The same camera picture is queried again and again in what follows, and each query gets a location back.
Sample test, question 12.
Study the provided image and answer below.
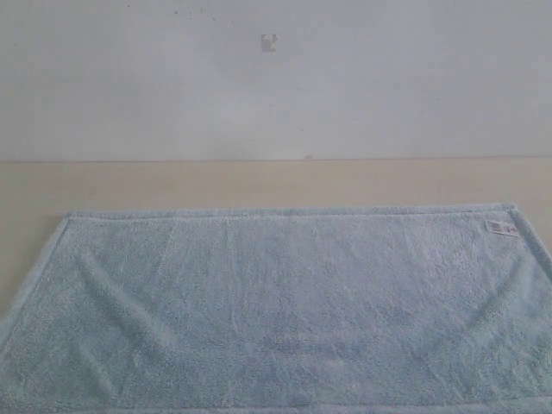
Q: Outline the light blue fleece towel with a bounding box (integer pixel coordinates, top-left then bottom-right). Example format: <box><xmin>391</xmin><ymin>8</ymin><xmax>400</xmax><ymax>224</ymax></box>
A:
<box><xmin>1</xmin><ymin>204</ymin><xmax>551</xmax><ymax>413</ymax></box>

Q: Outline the white care label tag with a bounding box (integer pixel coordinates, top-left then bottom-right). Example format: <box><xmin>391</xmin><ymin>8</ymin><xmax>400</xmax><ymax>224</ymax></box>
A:
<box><xmin>485</xmin><ymin>220</ymin><xmax>519</xmax><ymax>237</ymax></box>

